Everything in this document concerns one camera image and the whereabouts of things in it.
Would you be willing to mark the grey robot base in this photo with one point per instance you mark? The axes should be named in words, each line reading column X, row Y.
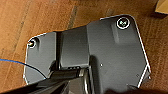
column 113, row 50

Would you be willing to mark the wooden furniture foot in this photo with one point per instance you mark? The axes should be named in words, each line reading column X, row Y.
column 161, row 13

